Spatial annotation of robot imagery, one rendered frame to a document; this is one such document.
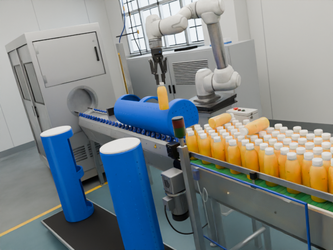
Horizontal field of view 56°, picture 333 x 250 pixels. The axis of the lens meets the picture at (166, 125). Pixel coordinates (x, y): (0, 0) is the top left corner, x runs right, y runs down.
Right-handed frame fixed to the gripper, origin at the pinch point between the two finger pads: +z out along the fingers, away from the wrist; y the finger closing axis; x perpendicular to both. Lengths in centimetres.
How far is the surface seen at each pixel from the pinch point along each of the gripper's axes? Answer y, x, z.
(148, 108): -2.7, -27.6, 20.8
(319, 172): -2, 109, 43
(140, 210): 28, -2, 84
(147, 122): -0.7, -27.6, 31.1
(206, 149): -2, 39, 43
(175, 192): 15, 24, 69
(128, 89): -41, -139, 9
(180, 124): 22, 49, 23
